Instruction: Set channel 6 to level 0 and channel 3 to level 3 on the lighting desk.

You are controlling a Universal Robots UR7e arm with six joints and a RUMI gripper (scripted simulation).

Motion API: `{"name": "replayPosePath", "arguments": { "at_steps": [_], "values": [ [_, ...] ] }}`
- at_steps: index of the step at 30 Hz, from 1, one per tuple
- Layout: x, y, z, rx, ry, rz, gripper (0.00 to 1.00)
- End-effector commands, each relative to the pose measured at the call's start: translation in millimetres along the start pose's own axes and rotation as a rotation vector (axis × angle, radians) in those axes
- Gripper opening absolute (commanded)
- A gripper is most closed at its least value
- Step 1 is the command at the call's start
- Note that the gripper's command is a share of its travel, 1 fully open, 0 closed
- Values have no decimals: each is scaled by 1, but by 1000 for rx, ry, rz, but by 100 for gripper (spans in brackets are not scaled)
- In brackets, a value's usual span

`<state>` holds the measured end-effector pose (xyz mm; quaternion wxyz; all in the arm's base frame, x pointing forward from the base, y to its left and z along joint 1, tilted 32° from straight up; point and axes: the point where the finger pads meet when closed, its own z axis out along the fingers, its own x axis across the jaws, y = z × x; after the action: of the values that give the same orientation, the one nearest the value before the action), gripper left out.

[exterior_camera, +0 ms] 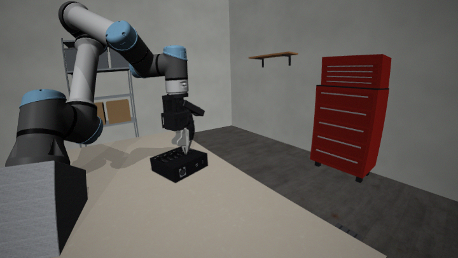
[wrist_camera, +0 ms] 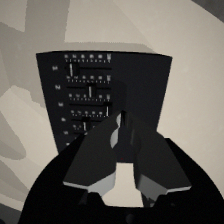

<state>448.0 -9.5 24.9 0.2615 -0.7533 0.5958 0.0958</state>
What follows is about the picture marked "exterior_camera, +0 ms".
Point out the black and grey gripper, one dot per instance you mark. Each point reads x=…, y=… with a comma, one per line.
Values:
x=177, y=118

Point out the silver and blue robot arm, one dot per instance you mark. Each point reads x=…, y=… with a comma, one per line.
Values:
x=46, y=119

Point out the black lighting desk panel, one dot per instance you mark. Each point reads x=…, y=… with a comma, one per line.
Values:
x=175, y=165

